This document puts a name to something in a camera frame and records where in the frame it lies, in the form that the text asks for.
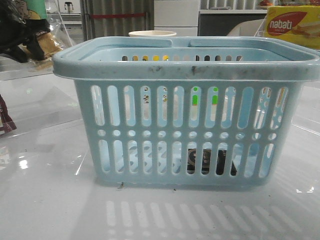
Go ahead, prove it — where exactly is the yellow nabati wafer box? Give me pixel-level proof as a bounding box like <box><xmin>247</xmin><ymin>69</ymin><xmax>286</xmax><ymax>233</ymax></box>
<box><xmin>263</xmin><ymin>5</ymin><xmax>320</xmax><ymax>50</ymax></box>

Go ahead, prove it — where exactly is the light blue plastic basket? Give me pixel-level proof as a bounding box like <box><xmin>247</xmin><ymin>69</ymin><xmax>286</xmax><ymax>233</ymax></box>
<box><xmin>52</xmin><ymin>36</ymin><xmax>320</xmax><ymax>189</ymax></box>

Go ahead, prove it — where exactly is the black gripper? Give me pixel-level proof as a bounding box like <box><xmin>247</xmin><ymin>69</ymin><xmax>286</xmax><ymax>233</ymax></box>
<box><xmin>0</xmin><ymin>0</ymin><xmax>50</xmax><ymax>63</ymax></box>

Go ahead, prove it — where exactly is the white cabinet background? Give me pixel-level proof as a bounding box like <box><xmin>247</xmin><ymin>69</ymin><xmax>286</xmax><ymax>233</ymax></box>
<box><xmin>153</xmin><ymin>0</ymin><xmax>201</xmax><ymax>37</ymax></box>

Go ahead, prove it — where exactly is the clear acrylic shelf left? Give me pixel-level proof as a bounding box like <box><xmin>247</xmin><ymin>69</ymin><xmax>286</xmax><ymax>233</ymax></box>
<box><xmin>0</xmin><ymin>12</ymin><xmax>76</xmax><ymax>81</ymax></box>

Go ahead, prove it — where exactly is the green yellow cartoon can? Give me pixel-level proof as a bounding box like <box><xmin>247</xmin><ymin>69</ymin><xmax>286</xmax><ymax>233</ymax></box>
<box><xmin>15</xmin><ymin>0</ymin><xmax>47</xmax><ymax>20</ymax></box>

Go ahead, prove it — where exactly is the white paper cup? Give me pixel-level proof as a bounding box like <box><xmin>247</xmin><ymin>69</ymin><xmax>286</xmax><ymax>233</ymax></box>
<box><xmin>128</xmin><ymin>30</ymin><xmax>177</xmax><ymax>38</ymax></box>

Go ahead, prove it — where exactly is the packaged bread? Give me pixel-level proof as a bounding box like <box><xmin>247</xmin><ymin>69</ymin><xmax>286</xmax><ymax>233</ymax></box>
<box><xmin>22</xmin><ymin>33</ymin><xmax>63</xmax><ymax>71</ymax></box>

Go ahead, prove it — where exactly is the dark red snack packet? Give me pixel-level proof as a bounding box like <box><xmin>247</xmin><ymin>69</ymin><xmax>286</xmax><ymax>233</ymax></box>
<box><xmin>0</xmin><ymin>96</ymin><xmax>17</xmax><ymax>135</ymax></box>

